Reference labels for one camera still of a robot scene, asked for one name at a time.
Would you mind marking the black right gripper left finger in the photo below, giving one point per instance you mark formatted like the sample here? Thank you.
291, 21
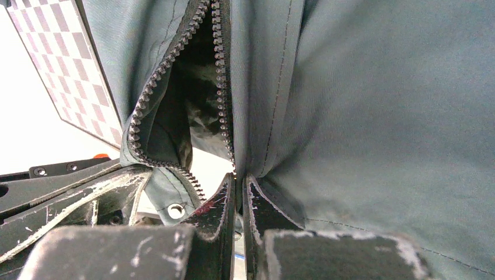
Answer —
200, 247

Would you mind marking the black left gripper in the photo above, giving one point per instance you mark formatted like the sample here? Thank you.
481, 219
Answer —
105, 191

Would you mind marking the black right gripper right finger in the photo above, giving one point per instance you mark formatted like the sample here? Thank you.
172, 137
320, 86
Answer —
276, 247

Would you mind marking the grey gradient hooded jacket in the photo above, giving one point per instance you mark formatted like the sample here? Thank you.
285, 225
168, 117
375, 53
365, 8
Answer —
373, 116

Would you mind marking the red block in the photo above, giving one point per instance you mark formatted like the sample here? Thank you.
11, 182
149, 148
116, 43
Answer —
101, 156

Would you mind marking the black white checkerboard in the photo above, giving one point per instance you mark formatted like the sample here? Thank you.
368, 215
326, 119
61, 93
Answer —
59, 44

